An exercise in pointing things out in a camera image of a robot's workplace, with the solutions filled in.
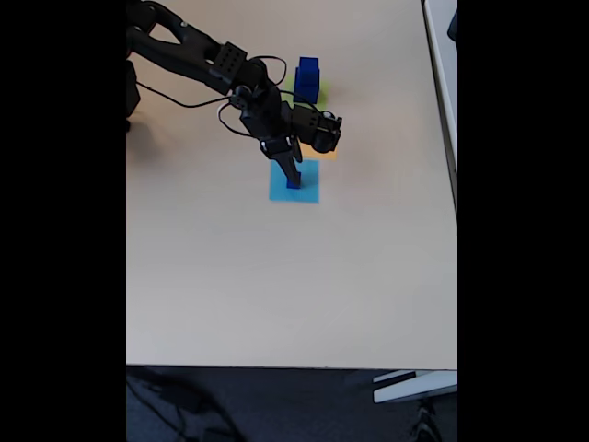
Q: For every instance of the small blue cube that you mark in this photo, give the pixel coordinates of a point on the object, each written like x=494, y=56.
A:
x=290, y=185

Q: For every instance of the light blue paper square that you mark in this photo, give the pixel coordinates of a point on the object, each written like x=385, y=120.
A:
x=278, y=193

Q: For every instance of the medium blue cube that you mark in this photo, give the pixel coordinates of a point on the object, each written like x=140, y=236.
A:
x=309, y=69

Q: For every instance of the orange paper square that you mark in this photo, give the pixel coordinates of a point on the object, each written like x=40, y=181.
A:
x=326, y=156

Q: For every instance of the green paper square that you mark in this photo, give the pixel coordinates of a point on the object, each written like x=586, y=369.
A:
x=324, y=89

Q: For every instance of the large blue cube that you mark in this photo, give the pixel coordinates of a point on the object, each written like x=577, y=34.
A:
x=306, y=92

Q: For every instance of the dark blue object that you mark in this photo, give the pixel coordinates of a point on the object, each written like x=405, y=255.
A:
x=453, y=27

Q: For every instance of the white table foot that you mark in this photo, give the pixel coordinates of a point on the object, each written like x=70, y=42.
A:
x=414, y=389

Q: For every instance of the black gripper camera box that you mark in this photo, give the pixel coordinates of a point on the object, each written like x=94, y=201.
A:
x=322, y=131

